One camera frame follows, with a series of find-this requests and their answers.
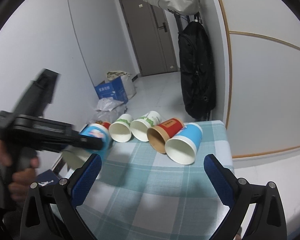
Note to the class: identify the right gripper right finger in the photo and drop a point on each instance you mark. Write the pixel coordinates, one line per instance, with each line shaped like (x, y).
(236, 194)

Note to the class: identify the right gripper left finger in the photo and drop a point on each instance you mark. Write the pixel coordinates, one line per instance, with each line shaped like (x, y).
(72, 193)

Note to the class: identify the blue white paper cup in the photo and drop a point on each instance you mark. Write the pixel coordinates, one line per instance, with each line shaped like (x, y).
(94, 139)

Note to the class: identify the blue white cup right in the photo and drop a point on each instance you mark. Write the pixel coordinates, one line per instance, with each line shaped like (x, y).
(183, 147)

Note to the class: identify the red brown cup left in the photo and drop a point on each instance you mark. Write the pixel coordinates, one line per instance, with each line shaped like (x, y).
(105, 124)

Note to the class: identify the red brown cup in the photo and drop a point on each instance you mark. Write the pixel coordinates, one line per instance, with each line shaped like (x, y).
(105, 124)
(160, 134)

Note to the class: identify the green white cup left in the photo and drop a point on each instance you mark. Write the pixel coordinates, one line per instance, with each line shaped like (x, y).
(120, 130)

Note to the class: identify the green white cup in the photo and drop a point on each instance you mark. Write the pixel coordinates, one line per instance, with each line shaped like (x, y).
(141, 125)
(120, 130)

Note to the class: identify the green white cup right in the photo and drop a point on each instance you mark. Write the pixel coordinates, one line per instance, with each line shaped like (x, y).
(141, 125)

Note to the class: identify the red brown cup right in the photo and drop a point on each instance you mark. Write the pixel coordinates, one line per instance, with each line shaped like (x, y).
(160, 134)

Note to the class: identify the navy jordan shoe box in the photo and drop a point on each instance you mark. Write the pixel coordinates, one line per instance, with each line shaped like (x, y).
(47, 178)

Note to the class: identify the teal plaid tablecloth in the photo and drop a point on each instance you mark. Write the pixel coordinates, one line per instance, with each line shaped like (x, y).
(143, 194)

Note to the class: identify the grey plastic mailer bags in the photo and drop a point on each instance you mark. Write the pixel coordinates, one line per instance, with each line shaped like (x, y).
(109, 109)

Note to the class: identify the blue cardboard box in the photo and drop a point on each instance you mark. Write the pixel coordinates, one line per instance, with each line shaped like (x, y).
(113, 89)

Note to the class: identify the black backpack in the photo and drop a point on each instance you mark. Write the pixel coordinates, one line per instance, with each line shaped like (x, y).
(197, 72)

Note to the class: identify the brown door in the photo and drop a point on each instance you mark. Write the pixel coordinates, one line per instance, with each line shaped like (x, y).
(150, 36)

